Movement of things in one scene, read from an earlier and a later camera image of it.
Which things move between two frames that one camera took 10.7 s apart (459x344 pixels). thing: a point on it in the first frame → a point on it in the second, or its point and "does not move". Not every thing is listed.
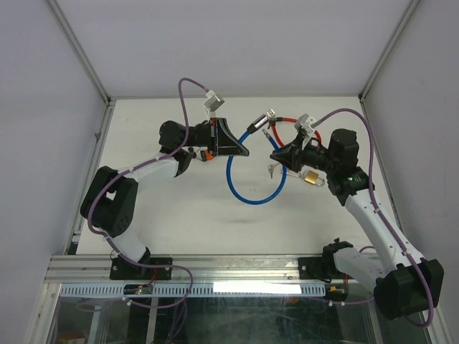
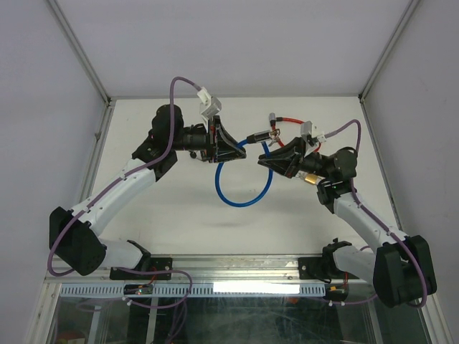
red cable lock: [279, 119] does not move
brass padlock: [314, 178] does not move
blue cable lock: [261, 120] → [261, 137]
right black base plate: [313, 268] does not move
